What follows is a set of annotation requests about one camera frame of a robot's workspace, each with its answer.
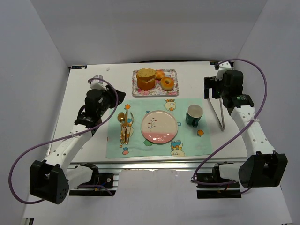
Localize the metal food tongs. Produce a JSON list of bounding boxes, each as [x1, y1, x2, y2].
[[207, 98, 225, 131]]

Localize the orange glazed donut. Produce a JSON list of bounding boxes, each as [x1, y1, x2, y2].
[[160, 77, 175, 91]]

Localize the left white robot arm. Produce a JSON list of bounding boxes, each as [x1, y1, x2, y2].
[[30, 85, 126, 204]]

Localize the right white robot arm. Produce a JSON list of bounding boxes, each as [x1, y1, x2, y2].
[[204, 70, 288, 188]]

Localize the seeded bread slice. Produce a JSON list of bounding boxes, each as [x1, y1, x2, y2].
[[137, 68, 156, 79]]

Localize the gold spoon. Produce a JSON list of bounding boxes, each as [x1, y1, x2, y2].
[[117, 112, 125, 144]]

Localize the gold fork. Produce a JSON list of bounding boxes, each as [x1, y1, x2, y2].
[[127, 113, 135, 142]]

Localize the floral rectangular tray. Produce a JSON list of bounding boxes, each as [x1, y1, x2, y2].
[[132, 69, 179, 97]]

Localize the large orange sponge cake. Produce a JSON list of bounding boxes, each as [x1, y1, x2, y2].
[[136, 75, 156, 90]]

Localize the right blue table label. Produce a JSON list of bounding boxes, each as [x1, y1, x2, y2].
[[209, 61, 219, 66]]

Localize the blue table label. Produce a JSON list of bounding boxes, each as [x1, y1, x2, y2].
[[71, 65, 87, 70], [209, 61, 219, 66]]

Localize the left blue table label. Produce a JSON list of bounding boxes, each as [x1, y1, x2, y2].
[[71, 65, 87, 70]]

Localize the gold knife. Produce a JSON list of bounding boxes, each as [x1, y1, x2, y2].
[[124, 110, 129, 144]]

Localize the green ceramic mug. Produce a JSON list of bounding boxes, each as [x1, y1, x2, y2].
[[186, 105, 203, 128]]

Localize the small round bun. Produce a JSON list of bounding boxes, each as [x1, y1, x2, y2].
[[155, 70, 165, 80]]

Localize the pink white ceramic plate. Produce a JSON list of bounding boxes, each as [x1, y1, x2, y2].
[[141, 110, 178, 144]]

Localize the mint cartoon placemat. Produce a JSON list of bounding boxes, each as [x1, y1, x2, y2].
[[106, 98, 213, 158]]

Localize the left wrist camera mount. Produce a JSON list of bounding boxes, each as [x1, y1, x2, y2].
[[88, 75, 106, 90]]

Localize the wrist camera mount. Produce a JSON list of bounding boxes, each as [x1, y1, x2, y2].
[[88, 75, 106, 90], [215, 62, 233, 81]]

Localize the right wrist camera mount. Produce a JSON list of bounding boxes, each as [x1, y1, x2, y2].
[[215, 62, 233, 81]]

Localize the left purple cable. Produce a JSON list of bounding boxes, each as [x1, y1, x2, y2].
[[8, 78, 120, 204]]

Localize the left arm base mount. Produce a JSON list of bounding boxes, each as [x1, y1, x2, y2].
[[65, 163, 119, 196]]

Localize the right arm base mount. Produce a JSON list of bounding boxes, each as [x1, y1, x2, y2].
[[191, 163, 241, 199]]

